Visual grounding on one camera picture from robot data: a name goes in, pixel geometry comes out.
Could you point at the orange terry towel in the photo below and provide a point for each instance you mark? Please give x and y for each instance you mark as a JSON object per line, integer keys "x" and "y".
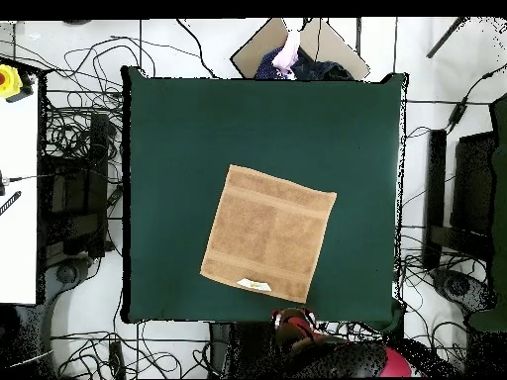
{"x": 269, "y": 233}

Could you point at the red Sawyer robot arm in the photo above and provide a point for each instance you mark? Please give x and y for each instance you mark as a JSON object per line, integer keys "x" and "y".
{"x": 340, "y": 360}

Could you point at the grey chair base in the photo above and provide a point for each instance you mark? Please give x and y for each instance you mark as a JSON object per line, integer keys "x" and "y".
{"x": 459, "y": 287}
{"x": 67, "y": 273}

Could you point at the black power strip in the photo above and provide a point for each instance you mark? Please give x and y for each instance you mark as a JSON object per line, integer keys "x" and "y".
{"x": 117, "y": 358}

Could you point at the dark green table cloth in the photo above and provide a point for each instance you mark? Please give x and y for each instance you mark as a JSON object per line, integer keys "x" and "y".
{"x": 178, "y": 138}

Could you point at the dark blue garment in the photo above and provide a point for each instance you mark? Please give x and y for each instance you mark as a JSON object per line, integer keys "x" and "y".
{"x": 317, "y": 69}

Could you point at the brown cardboard box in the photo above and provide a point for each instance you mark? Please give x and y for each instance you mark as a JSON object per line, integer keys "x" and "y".
{"x": 340, "y": 55}

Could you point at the pink garment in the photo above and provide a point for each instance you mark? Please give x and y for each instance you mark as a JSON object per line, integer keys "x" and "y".
{"x": 288, "y": 51}

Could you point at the white desk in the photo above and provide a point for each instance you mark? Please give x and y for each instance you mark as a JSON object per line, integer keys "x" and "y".
{"x": 18, "y": 198}

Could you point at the black metal bar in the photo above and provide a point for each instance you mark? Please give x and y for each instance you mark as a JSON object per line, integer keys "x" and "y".
{"x": 445, "y": 37}

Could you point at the yellow emergency stop button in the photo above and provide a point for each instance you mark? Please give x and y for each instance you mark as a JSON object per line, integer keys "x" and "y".
{"x": 8, "y": 81}

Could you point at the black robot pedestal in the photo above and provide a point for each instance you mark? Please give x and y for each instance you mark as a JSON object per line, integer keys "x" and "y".
{"x": 241, "y": 348}

